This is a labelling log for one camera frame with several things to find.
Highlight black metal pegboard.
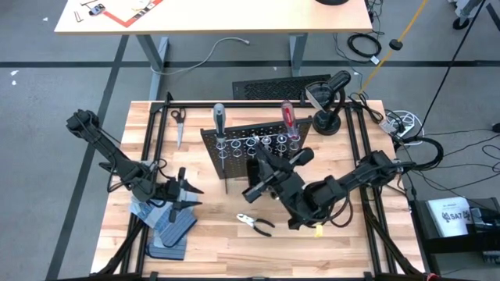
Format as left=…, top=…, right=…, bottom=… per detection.
left=200, top=116, right=313, bottom=195

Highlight red clear-handled screwdriver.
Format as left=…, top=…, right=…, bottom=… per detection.
left=280, top=100, right=302, bottom=151

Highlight striped grey blue work glove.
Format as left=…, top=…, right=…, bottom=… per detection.
left=128, top=194, right=198, bottom=249
left=145, top=233, right=188, bottom=261

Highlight light wooden desk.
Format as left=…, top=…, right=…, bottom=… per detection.
left=53, top=0, right=373, bottom=77

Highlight white power strip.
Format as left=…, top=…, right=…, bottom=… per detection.
left=380, top=110, right=423, bottom=137

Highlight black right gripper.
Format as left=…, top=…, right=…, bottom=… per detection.
left=241, top=140, right=316, bottom=204

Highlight grey floor cable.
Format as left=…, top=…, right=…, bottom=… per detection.
left=150, top=36, right=251, bottom=76

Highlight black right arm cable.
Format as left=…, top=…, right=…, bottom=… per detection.
left=394, top=136, right=445, bottom=172

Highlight white mat with orange border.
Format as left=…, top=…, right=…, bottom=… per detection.
left=102, top=0, right=164, bottom=29

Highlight grey black-handled screwdriver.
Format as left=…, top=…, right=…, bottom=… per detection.
left=212, top=103, right=228, bottom=173

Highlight white printed booklet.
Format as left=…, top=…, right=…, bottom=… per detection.
left=425, top=196, right=473, bottom=239

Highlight black equipment box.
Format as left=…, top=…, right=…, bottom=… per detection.
left=409, top=196, right=500, bottom=276

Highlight black aluminium table frame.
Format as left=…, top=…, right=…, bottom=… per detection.
left=93, top=91, right=429, bottom=281

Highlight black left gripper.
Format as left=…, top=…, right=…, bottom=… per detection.
left=154, top=166, right=205, bottom=224

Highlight thin black pole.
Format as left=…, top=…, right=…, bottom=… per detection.
left=423, top=0, right=488, bottom=123

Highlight yellow cable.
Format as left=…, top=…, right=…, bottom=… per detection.
left=357, top=0, right=430, bottom=95

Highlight chair base with caster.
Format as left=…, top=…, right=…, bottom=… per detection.
left=447, top=0, right=484, bottom=30

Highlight black vented computer case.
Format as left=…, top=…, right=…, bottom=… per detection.
left=231, top=73, right=333, bottom=101

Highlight black-handled scissors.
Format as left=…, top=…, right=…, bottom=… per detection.
left=170, top=108, right=188, bottom=151

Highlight black-handled pliers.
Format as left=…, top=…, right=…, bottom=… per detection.
left=236, top=213, right=276, bottom=238

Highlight black coiled cable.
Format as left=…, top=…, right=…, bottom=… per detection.
left=346, top=32, right=383, bottom=59

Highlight metal screwdriver ring rack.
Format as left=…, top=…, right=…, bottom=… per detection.
left=214, top=134, right=302, bottom=157

